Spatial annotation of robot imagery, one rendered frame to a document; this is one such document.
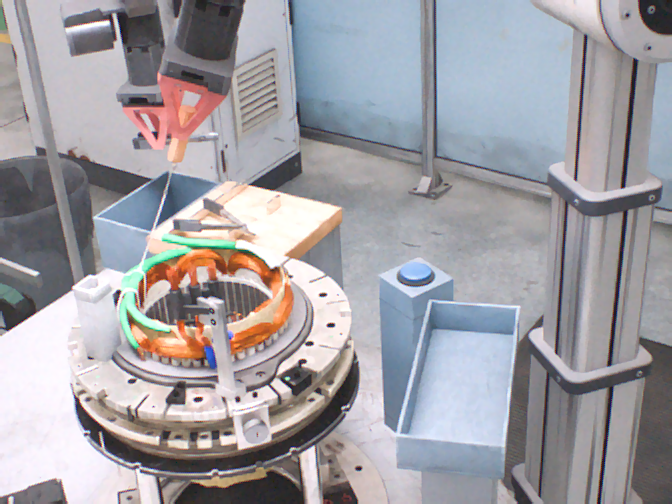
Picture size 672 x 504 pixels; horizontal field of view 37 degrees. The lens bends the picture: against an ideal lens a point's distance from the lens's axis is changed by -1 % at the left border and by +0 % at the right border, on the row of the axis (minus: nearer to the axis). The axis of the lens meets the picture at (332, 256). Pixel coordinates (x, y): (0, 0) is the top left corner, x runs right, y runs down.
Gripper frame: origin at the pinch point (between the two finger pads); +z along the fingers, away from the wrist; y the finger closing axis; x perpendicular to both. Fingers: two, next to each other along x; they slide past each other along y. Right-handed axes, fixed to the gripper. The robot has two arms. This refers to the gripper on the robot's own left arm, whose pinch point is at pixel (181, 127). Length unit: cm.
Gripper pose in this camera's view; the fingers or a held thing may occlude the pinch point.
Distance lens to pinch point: 103.2
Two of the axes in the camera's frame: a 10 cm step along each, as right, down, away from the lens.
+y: 0.1, 5.7, -8.2
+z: -3.0, 7.8, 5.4
